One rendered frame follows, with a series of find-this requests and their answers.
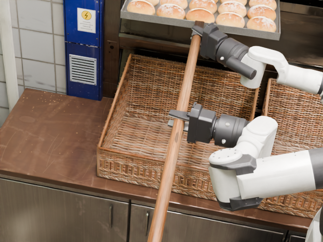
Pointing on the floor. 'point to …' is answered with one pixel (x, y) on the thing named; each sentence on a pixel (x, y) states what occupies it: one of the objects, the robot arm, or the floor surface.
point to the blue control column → (83, 38)
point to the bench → (101, 187)
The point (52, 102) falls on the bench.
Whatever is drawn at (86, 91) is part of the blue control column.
